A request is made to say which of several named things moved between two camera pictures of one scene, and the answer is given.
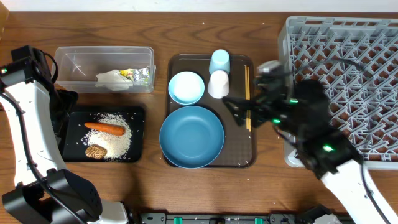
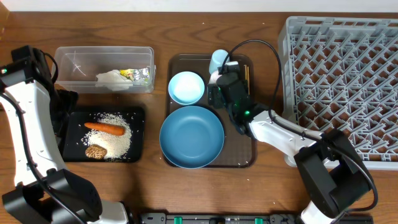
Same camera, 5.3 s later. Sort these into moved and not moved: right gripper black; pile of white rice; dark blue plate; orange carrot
Moved: right gripper black
Not moved: pile of white rice; dark blue plate; orange carrot
